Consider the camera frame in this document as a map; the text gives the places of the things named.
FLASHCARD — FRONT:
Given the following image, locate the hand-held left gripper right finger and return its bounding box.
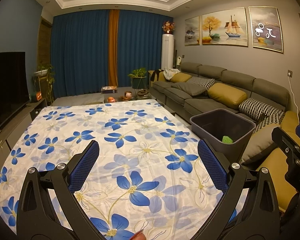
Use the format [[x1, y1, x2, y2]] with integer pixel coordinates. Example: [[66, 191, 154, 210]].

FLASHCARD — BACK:
[[197, 139, 280, 240]]

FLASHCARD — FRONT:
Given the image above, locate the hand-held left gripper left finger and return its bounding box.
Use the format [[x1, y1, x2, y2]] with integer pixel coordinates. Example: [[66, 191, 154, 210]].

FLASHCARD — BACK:
[[16, 139, 102, 240]]

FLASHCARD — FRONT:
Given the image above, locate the grey plastic bin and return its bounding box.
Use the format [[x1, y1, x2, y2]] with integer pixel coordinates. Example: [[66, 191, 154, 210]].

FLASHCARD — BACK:
[[189, 109, 257, 159]]

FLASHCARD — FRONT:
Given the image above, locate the person's left hand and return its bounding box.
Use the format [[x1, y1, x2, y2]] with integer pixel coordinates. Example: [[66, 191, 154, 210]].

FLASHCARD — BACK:
[[129, 231, 147, 240]]

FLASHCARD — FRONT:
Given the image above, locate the black white patterned pillow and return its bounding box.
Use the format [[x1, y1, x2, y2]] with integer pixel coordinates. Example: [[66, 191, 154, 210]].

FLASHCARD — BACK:
[[252, 112, 286, 135], [239, 97, 282, 120], [186, 76, 215, 90]]

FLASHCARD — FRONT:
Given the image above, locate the light grey pillow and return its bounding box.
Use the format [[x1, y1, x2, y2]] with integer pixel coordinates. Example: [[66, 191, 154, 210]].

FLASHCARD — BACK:
[[240, 124, 278, 165]]

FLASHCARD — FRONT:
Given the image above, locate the grey sofa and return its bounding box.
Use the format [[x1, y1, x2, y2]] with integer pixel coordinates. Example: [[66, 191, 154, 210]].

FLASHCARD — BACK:
[[149, 62, 300, 213]]

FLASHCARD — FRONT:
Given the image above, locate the large yellow pillow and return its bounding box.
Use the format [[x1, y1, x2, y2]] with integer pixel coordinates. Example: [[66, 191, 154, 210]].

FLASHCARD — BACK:
[[207, 82, 248, 110]]

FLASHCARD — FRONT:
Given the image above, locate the flat grey pillow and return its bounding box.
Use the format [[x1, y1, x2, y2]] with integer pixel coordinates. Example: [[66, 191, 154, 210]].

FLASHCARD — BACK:
[[171, 82, 207, 97]]

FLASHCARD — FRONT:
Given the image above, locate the brown ceramic figurine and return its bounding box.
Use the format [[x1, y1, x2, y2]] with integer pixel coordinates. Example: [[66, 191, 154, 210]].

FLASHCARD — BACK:
[[119, 91, 133, 102]]

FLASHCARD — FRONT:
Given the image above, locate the grey television cabinet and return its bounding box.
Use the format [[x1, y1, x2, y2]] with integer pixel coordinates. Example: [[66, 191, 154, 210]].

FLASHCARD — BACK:
[[0, 97, 48, 155]]

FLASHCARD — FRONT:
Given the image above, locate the small orange lit device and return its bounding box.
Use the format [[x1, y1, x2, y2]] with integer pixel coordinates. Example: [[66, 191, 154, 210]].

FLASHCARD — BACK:
[[30, 91, 43, 103]]

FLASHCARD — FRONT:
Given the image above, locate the dark grey coffee table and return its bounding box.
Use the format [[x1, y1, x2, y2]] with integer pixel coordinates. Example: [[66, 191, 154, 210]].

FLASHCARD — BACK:
[[100, 87, 165, 105]]

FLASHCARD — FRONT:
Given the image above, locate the small yellow pillow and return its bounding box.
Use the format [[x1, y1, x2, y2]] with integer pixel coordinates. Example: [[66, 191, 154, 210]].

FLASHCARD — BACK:
[[170, 73, 192, 83]]

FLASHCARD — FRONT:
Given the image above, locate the white cloth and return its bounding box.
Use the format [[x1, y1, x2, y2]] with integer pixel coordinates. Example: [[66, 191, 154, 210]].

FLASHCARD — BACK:
[[164, 68, 182, 79]]

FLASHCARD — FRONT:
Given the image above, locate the potted plant in green pot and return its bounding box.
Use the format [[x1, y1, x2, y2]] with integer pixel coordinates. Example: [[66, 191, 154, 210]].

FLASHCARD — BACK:
[[128, 67, 148, 89]]

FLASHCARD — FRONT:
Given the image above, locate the trailing plant on stand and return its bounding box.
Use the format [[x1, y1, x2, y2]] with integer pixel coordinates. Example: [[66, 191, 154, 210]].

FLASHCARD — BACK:
[[34, 64, 55, 105]]

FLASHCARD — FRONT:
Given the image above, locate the dark cloth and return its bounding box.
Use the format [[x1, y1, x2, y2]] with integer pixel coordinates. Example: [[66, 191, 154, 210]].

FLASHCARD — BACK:
[[149, 70, 165, 82]]

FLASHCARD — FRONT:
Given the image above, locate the black flat television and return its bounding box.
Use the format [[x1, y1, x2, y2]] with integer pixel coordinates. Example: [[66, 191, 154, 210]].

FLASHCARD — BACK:
[[0, 52, 30, 135]]

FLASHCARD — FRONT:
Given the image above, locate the purple framed painting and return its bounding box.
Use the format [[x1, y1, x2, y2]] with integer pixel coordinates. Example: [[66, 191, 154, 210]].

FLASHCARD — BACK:
[[248, 6, 283, 53]]

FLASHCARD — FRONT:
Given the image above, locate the blue curtain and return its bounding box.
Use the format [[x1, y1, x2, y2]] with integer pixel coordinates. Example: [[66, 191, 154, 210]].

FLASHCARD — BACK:
[[118, 9, 175, 90], [51, 10, 110, 99]]

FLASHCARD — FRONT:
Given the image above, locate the orange curtain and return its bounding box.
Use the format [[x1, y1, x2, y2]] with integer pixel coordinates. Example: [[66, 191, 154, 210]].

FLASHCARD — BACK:
[[107, 9, 120, 88]]

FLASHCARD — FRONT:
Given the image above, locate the white standing air conditioner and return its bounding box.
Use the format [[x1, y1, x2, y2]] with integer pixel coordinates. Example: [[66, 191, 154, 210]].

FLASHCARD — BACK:
[[162, 33, 175, 70]]

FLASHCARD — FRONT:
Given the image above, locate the wide sailing ship painting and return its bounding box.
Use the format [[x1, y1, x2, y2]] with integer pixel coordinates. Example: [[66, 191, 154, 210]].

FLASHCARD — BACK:
[[201, 7, 249, 47]]

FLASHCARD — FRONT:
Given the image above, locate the small landscape painting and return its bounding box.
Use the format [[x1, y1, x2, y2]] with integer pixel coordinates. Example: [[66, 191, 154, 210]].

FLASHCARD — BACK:
[[184, 16, 200, 47]]

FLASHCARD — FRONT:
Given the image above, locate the orange flower bouquet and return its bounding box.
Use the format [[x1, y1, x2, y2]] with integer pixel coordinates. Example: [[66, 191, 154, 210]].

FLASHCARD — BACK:
[[162, 21, 175, 34]]

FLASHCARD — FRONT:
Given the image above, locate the white power cable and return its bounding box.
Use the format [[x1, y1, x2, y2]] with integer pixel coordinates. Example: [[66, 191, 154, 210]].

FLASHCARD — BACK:
[[289, 76, 300, 117]]

